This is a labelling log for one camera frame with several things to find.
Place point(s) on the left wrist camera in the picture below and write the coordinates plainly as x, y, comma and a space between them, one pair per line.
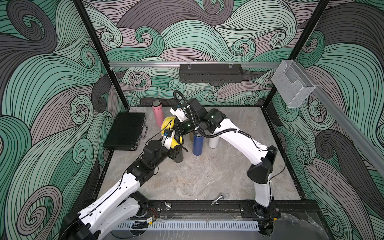
168, 137

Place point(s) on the blue thermos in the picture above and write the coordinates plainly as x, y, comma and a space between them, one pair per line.
198, 143

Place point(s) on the black hard case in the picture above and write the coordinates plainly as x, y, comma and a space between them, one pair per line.
126, 132

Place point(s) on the silver bolt on rail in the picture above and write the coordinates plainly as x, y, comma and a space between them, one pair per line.
215, 200

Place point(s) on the white slotted cable duct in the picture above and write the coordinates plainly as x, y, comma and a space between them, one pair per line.
203, 226

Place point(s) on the black thermos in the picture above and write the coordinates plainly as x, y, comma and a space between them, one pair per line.
178, 154

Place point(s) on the yellow grey cleaning cloth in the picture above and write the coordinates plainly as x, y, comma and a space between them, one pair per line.
171, 123

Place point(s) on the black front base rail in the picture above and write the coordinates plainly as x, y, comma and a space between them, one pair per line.
245, 207

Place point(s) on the pink thermos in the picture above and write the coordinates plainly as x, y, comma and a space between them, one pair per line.
158, 112

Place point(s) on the silver knob on rail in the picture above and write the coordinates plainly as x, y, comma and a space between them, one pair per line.
168, 206

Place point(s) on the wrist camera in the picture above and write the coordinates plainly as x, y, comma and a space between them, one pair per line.
168, 137
179, 113

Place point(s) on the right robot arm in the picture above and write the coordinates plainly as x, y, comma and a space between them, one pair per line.
214, 125

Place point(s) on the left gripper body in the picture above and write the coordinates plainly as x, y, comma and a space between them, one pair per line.
169, 153

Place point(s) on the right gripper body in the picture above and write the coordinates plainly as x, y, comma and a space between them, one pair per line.
188, 125

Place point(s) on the white thermos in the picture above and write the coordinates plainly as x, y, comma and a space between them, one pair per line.
214, 142

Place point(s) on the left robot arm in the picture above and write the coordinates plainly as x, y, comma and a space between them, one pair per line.
123, 200

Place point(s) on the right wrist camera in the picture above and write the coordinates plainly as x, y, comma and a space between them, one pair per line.
179, 113

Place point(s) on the black wall shelf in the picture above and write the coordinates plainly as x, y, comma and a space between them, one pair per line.
211, 73

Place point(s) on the clear acrylic wall holder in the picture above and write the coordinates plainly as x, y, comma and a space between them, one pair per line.
293, 83

